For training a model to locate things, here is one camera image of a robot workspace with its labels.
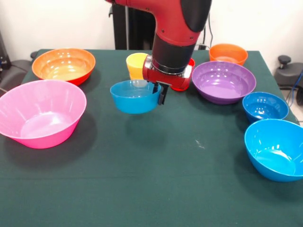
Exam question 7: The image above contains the small dark blue bowl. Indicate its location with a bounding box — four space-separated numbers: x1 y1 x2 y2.
242 91 290 123

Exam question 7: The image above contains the small orange bowl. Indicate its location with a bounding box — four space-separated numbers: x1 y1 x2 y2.
209 43 249 66

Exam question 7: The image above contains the yellow cup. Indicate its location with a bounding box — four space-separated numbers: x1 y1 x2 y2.
125 52 150 81

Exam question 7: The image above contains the large light blue bowl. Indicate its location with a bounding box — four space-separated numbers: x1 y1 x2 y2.
244 119 303 183

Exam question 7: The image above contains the large pink bowl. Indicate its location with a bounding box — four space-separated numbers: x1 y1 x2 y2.
0 79 87 149

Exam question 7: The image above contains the blue cable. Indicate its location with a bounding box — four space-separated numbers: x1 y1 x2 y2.
286 70 303 125

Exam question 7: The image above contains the small light blue bowl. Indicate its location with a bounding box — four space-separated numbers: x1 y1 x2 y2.
109 79 162 115

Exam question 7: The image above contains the purple bowl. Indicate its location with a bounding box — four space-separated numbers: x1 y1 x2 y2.
191 61 257 105

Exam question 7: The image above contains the dark green table cloth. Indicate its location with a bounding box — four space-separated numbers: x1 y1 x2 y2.
0 49 303 227

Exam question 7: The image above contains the large orange bowl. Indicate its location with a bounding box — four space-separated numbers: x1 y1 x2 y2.
32 48 96 86

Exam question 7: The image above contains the black hanging cable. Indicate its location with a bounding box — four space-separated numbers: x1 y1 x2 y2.
201 14 214 51

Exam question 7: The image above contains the red cup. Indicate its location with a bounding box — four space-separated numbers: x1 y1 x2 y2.
170 58 196 92

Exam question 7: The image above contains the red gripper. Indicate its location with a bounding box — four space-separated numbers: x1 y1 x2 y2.
142 54 194 105

